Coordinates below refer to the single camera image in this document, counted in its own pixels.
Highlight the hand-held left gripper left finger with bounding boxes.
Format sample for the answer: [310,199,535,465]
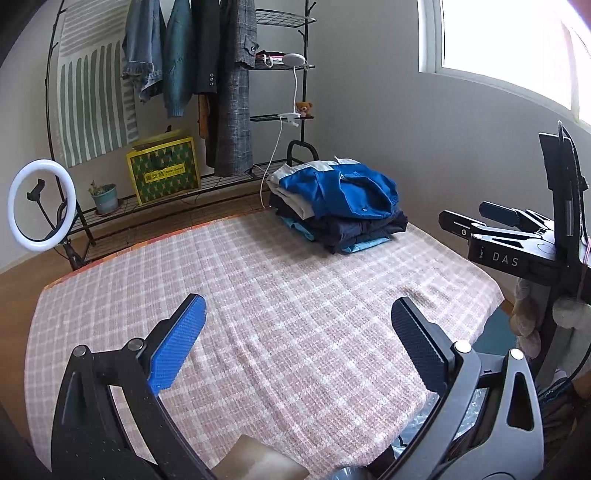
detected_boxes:
[52,293,218,480]

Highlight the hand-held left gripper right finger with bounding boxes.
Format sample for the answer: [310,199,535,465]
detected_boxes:
[383,296,546,480]

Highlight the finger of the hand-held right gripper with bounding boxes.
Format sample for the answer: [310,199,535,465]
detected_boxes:
[438,210,497,241]
[479,202,555,234]

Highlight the white and blue jacket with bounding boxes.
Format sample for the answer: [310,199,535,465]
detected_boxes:
[267,157,400,221]

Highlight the black metal clothes rack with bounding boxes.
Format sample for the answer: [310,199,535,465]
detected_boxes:
[44,0,319,266]

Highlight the person's right hand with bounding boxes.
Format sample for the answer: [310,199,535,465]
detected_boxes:
[510,278,591,360]

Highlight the teal mat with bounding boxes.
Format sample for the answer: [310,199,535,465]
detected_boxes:
[473,307,520,357]

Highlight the pink plaid blanket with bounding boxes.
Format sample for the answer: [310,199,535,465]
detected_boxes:
[23,208,505,480]

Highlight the navy quilted jacket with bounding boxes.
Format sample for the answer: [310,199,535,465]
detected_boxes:
[269,191,409,254]

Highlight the potted plant in teal pot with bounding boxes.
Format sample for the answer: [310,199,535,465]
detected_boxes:
[88,181,118,216]

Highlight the yellow patterned box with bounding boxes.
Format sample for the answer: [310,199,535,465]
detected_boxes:
[126,130,201,206]

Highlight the window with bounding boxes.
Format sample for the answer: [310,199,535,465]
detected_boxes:
[418,0,591,123]

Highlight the brown hanging scarf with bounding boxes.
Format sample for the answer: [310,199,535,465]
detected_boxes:
[198,93,215,139]

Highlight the grey plaid coat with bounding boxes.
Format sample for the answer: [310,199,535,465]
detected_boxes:
[205,0,260,178]

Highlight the white clip lamp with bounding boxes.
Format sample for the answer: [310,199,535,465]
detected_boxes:
[263,52,308,127]

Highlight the green striped white cloth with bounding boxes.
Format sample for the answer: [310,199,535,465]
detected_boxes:
[56,0,140,169]

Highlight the teal jacket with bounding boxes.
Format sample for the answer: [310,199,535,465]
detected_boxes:
[163,0,195,120]

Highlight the blue denim jacket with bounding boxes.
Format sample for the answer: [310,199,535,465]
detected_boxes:
[121,0,166,103]

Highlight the black jacket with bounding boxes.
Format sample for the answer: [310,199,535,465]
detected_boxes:
[191,0,221,95]

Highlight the white lamp cable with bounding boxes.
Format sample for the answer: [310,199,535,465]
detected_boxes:
[259,122,284,210]

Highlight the white ring light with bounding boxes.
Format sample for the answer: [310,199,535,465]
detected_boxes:
[7,159,88,271]

